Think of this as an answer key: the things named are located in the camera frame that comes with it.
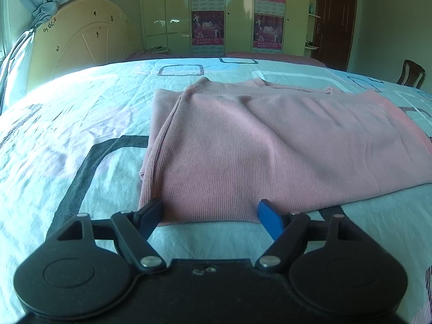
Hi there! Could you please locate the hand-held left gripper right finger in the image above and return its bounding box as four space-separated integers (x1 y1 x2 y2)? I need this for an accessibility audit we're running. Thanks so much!
255 200 368 272

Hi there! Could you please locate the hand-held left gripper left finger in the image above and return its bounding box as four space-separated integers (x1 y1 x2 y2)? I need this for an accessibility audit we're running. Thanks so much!
45 198 167 273

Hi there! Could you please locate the pink long-sleeved sweater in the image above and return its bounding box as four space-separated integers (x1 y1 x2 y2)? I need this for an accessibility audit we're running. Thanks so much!
138 76 432 227

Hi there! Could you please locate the blue patterned bedsheet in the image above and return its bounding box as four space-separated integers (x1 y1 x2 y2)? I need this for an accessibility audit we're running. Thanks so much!
0 57 432 324

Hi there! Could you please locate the pink bed cover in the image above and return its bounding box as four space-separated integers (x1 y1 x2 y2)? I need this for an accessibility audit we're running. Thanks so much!
126 51 326 68

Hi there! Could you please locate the cream round headboard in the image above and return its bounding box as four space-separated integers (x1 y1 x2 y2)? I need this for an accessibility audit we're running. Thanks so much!
27 0 144 92

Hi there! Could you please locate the dark wooden chair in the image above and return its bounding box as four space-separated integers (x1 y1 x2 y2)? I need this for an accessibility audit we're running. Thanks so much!
396 59 426 89

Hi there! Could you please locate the brown wooden door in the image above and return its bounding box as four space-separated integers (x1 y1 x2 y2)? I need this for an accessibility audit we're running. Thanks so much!
310 0 357 71

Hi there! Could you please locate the corner shelf unit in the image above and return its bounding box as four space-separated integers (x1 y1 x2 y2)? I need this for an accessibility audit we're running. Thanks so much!
305 0 323 50

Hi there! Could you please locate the pale green wardrobe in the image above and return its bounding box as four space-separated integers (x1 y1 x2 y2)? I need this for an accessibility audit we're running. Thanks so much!
139 0 382 56

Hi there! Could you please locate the window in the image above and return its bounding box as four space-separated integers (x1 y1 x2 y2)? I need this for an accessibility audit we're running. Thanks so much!
0 0 11 61

